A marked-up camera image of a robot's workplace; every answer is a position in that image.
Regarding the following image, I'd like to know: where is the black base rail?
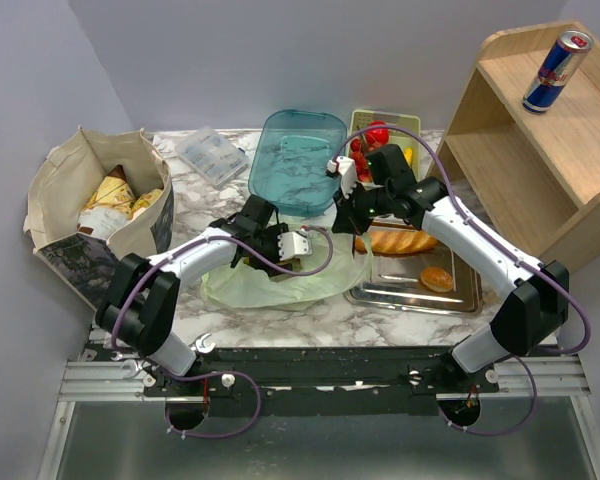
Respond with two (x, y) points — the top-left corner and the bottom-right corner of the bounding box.
(144, 347), (499, 417)

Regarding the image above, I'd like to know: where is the metal tray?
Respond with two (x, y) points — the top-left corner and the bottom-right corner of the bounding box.
(346, 237), (482, 314)

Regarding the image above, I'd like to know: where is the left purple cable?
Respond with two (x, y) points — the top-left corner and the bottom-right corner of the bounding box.
(110, 224), (335, 351)

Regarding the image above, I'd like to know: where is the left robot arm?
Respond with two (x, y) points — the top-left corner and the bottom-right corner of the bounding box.
(95, 195), (288, 395)

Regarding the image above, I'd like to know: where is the clear plastic compartment box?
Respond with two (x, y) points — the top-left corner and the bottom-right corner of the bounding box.
(175, 127), (249, 189)

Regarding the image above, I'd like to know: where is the beige canvas tote bag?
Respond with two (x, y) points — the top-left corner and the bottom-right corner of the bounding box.
(23, 128), (174, 309)

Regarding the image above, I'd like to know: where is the pale green plastic basket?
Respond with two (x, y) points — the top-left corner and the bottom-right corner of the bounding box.
(343, 108), (422, 184)

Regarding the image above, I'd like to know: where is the yellow banana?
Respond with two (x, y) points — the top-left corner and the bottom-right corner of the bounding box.
(403, 147), (414, 166)

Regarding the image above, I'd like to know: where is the red bull can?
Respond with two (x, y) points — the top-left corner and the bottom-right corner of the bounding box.
(522, 30), (594, 114)

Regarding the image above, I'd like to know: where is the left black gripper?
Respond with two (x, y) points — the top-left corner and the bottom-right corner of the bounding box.
(250, 225), (293, 280)

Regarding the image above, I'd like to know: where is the red apple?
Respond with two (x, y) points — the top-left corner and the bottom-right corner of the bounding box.
(365, 120), (390, 147)

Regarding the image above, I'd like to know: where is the teal transparent plastic container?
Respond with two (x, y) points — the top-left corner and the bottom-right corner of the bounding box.
(248, 109), (347, 217)

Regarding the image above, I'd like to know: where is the glazed donut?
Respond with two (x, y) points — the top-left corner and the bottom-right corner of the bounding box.
(420, 267), (454, 293)

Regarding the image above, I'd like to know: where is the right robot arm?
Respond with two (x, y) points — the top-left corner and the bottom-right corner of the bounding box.
(326, 145), (569, 392)

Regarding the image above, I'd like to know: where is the green plastic grocery bag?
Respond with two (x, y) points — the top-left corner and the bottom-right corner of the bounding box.
(200, 232), (372, 309)

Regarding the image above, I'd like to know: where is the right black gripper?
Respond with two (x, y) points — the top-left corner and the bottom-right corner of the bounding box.
(332, 179), (392, 237)

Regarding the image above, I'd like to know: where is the wooden shelf unit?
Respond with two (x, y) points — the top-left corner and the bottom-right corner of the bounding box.
(429, 20), (600, 272)

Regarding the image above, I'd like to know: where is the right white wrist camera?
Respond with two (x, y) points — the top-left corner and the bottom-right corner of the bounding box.
(326, 156), (358, 199)

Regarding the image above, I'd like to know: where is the bread loaf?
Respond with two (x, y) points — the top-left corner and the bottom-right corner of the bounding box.
(370, 229), (438, 256)

